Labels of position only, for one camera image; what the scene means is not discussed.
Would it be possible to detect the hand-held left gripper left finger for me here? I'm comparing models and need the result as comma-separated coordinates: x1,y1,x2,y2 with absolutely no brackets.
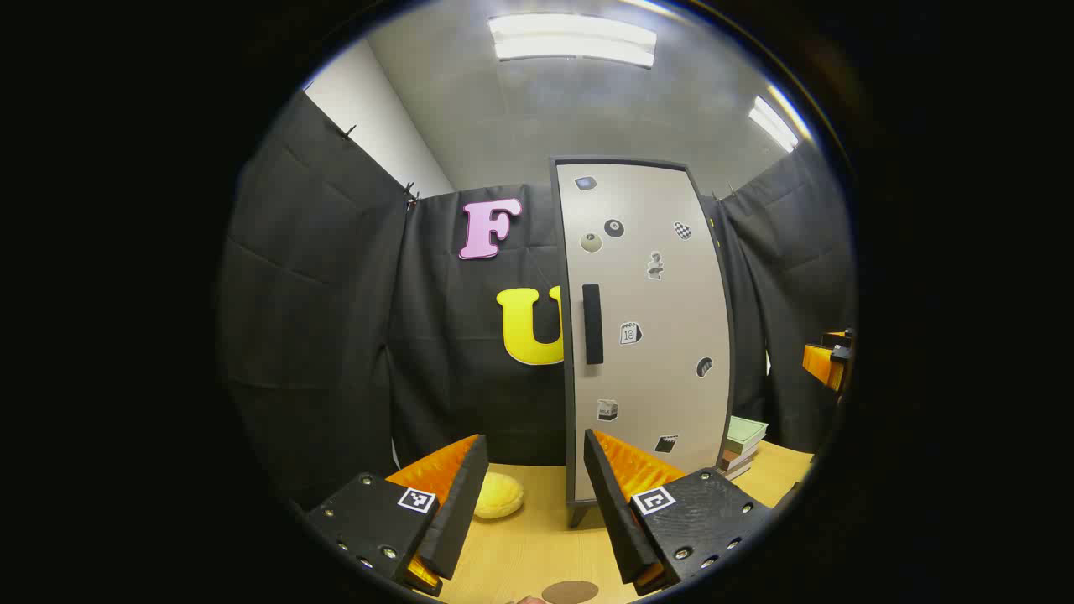
306,434,490,598

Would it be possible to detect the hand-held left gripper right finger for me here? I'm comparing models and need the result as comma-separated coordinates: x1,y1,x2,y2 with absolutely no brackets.
583,429,774,596

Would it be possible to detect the dark grey cabinet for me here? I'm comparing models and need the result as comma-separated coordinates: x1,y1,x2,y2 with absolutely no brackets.
550,155,738,529

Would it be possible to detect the brown round coaster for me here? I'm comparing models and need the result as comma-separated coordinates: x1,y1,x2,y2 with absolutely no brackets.
541,580,600,604

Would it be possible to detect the beige cabinet door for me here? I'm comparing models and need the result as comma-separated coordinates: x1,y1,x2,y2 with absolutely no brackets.
556,162,731,500

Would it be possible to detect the yellow round bun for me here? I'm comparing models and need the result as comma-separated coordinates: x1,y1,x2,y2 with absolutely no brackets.
472,471,525,520

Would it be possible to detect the black backdrop cloth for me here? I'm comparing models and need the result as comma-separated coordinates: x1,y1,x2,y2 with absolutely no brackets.
220,88,857,513

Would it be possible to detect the narrow ceiling light panel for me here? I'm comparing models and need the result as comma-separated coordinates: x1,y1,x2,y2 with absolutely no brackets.
747,94,802,154

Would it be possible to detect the large ceiling light panel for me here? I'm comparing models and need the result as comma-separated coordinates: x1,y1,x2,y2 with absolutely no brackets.
488,13,659,70

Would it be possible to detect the black door handle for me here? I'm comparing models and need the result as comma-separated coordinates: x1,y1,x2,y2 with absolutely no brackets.
582,284,605,366

